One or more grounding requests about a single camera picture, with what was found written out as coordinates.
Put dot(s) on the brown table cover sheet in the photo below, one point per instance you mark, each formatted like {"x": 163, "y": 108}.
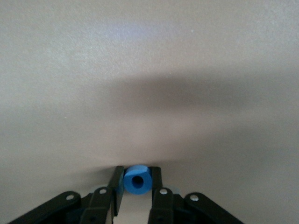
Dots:
{"x": 70, "y": 70}

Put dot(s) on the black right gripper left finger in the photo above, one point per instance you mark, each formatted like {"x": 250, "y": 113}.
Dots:
{"x": 100, "y": 203}

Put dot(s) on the blue foam letter o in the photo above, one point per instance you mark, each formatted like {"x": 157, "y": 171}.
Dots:
{"x": 130, "y": 186}

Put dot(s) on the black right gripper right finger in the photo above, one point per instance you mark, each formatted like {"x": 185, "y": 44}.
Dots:
{"x": 161, "y": 205}

